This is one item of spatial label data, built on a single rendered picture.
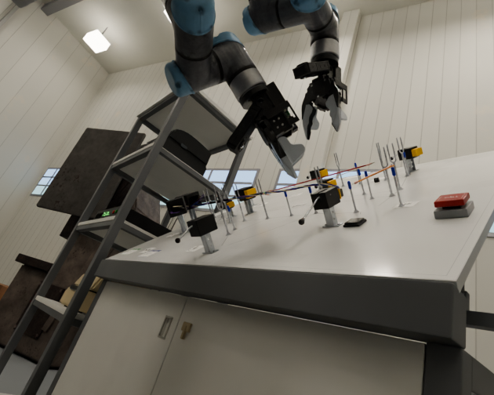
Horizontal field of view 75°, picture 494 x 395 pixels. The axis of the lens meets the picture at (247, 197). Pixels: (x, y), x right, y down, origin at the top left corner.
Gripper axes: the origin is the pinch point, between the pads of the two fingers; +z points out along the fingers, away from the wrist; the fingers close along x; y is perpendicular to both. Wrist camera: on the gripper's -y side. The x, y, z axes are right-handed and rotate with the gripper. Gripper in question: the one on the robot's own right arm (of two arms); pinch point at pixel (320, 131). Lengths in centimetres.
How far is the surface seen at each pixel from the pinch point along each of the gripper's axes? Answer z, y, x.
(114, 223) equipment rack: 20, -15, 91
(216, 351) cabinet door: 50, -21, 10
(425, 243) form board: 28.3, -6.3, -24.8
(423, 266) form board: 32.0, -14.2, -27.0
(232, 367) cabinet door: 52, -22, 4
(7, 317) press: 106, -5, 408
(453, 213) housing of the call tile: 22.2, 4.7, -26.3
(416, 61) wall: -278, 428, 120
